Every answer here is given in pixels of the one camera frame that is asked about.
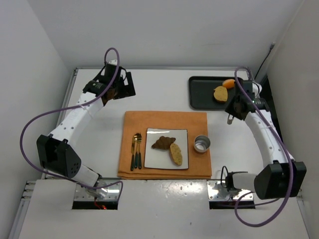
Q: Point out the gold fork green handle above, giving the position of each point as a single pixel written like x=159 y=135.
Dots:
x=139 y=152

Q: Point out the metal cup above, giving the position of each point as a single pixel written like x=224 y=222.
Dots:
x=201 y=143

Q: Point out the black tray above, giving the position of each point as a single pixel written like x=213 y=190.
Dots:
x=201 y=89

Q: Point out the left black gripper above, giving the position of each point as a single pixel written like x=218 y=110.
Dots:
x=123 y=87

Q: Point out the metal serving tongs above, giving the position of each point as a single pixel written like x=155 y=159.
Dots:
x=230 y=119

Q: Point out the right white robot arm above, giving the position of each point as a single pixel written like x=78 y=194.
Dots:
x=281 y=172

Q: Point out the white square plate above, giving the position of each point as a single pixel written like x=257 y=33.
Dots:
x=161 y=159

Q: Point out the orange round bun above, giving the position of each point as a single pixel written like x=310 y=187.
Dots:
x=229 y=83

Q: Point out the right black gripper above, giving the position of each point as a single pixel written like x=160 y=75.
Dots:
x=237 y=108

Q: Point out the dark brown bread piece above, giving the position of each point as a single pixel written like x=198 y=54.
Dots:
x=163 y=143

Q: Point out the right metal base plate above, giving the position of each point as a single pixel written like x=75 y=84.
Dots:
x=217 y=193

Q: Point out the gold spoon green handle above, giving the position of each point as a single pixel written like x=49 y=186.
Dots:
x=136 y=152

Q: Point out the gold knife green handle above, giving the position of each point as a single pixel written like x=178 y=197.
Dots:
x=133 y=154

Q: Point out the bread slice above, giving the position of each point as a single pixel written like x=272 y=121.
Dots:
x=220 y=94
x=175 y=154

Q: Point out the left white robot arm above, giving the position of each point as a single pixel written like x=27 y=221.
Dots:
x=56 y=150

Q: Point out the orange cloth placemat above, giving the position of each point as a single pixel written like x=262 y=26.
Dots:
x=139 y=121

